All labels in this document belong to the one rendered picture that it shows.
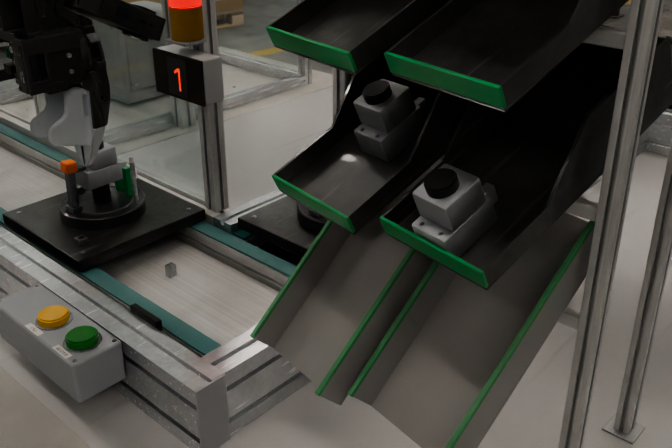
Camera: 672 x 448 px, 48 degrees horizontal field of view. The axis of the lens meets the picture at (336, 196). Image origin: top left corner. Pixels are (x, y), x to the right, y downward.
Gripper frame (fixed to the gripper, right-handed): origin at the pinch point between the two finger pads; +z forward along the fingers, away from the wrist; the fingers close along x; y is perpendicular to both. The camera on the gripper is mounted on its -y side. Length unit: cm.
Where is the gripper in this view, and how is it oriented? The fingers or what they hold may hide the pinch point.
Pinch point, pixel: (91, 151)
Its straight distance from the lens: 85.5
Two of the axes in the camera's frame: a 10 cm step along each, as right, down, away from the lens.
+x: 7.4, 2.9, -6.1
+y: -6.7, 3.2, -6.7
